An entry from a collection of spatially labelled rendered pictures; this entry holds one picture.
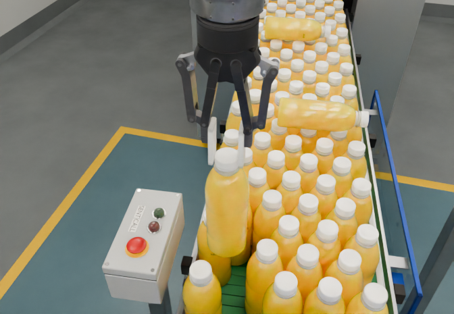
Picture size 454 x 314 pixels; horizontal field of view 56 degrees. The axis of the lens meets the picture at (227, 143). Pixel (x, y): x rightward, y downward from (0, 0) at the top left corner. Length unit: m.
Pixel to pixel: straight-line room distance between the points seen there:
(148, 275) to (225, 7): 0.50
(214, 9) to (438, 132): 2.78
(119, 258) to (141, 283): 0.06
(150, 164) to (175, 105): 0.65
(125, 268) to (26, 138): 2.34
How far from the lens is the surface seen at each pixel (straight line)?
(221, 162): 0.63
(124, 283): 0.84
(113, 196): 2.49
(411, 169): 2.79
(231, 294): 0.99
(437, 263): 1.15
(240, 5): 0.48
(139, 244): 0.81
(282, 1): 1.80
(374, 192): 1.13
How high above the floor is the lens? 1.75
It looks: 40 degrees down
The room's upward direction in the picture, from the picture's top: straight up
